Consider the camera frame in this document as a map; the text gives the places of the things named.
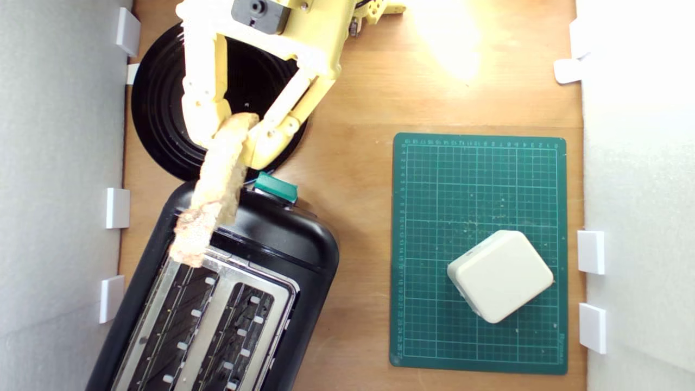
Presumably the white block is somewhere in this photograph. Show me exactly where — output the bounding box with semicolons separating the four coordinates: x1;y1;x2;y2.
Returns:
447;230;554;324

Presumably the black two-slot toaster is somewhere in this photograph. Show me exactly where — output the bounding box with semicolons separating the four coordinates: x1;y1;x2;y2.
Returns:
86;178;340;391

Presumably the brown bread slice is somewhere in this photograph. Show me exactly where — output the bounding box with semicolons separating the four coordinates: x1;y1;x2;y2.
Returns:
169;112;260;268

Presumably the green cutting mat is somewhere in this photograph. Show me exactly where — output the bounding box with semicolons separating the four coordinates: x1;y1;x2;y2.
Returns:
389;133;569;375

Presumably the black round plate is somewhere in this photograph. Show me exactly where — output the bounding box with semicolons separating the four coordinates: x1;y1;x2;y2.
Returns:
131;22;311;182

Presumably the green toaster lever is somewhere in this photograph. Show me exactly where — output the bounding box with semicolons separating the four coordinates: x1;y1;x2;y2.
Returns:
254;172;299;206

